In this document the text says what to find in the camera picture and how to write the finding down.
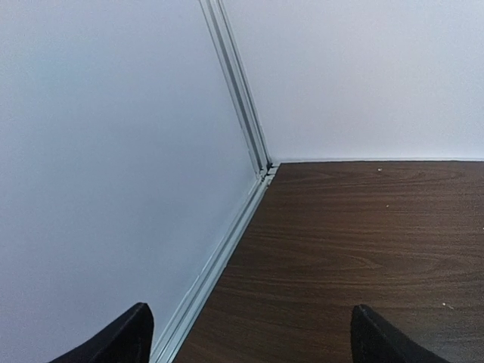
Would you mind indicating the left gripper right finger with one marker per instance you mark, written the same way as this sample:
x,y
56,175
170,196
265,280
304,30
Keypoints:
x,y
374,339

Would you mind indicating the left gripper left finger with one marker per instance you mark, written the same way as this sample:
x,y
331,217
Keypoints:
x,y
126,339

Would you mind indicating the left side aluminium base rail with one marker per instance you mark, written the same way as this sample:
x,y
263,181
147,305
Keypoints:
x,y
180,324

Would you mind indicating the left aluminium frame post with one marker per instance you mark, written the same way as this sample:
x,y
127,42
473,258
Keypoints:
x,y
222,35

